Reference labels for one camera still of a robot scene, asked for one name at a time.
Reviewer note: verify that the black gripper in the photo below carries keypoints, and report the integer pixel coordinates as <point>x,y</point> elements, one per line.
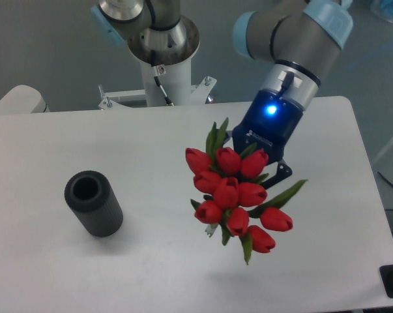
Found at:
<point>269,122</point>

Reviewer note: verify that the red tulip bouquet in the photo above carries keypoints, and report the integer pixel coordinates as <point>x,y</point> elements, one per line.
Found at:
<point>234,187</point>

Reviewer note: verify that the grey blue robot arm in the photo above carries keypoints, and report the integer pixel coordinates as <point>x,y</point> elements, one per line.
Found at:
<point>302,40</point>

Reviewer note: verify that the dark grey ribbed vase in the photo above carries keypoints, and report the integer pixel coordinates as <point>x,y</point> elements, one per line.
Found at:
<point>91,198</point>

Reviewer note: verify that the white chair back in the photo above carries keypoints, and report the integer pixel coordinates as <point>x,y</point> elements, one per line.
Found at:
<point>23,99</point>

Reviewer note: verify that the white metal base frame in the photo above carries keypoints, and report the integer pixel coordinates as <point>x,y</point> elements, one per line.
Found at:
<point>199,94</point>

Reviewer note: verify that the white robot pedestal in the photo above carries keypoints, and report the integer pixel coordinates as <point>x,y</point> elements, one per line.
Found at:
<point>165,56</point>

